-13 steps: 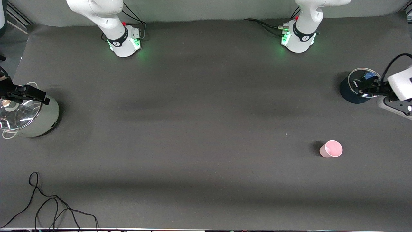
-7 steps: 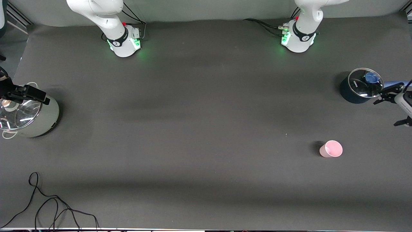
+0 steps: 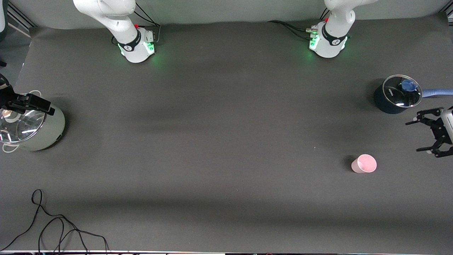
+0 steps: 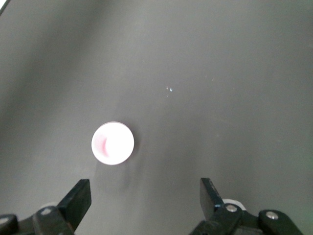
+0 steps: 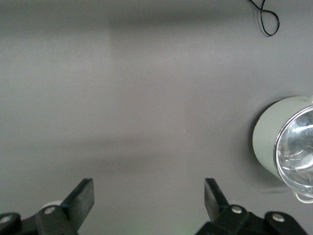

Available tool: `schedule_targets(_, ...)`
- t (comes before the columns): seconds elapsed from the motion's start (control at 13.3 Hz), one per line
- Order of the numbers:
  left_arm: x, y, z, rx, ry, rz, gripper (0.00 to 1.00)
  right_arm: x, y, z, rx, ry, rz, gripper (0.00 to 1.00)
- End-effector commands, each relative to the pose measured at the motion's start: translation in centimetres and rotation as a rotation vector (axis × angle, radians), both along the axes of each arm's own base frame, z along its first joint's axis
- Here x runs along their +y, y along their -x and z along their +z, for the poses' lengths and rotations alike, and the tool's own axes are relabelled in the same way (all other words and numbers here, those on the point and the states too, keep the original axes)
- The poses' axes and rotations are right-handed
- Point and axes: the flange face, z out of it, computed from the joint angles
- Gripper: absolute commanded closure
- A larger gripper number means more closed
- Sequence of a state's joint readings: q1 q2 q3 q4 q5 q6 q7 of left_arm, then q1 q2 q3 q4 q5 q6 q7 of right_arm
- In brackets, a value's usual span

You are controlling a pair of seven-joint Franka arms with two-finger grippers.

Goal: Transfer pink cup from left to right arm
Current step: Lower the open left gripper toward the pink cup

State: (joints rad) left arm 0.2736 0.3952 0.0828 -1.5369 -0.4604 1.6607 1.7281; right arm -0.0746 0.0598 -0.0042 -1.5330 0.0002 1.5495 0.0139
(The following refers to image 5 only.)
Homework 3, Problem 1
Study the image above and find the thin black loose cable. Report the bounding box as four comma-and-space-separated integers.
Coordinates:
246, 0, 280, 37

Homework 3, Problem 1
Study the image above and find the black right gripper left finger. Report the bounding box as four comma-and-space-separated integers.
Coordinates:
0, 178, 95, 235

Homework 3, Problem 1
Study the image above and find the glass pot lid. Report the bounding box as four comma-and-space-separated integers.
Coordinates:
273, 104, 313, 199

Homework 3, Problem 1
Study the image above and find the grey-green cooking pot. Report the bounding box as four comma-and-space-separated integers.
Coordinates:
252, 95, 313, 204

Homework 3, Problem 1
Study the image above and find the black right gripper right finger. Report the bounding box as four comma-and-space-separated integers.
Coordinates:
195, 178, 306, 235

